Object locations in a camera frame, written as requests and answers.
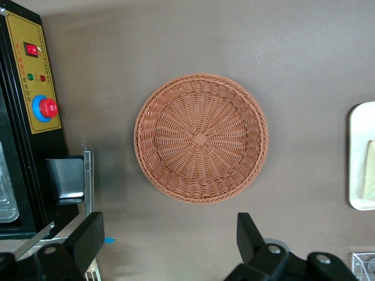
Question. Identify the red emergency stop button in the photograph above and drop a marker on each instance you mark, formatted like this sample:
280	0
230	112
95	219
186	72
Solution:
48	107

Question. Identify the blue tape strip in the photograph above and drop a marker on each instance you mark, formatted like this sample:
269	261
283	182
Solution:
109	240

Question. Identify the beige plastic tray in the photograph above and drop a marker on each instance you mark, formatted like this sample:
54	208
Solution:
356	146

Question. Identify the steel tray in machine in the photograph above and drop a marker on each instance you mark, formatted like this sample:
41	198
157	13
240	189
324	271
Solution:
6	205

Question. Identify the grey aluminium frame bar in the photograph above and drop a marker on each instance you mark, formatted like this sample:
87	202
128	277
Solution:
32	241

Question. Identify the red rocker switch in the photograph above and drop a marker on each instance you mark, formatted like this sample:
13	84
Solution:
31	50

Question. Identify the black sealing machine yellow panel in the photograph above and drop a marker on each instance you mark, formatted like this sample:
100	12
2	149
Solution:
44	146

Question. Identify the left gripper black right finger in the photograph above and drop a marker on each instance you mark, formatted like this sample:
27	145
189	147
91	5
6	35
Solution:
249	234

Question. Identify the clear acrylic bottle rack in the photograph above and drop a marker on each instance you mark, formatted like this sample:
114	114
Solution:
364	263

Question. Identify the brown table mat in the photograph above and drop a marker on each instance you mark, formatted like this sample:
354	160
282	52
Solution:
293	73

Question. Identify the triangle sandwich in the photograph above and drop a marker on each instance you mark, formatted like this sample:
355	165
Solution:
370	169

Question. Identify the round brown wicker basket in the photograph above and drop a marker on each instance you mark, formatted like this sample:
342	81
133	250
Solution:
200	139

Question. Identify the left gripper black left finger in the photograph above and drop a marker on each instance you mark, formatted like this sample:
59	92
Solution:
86	240

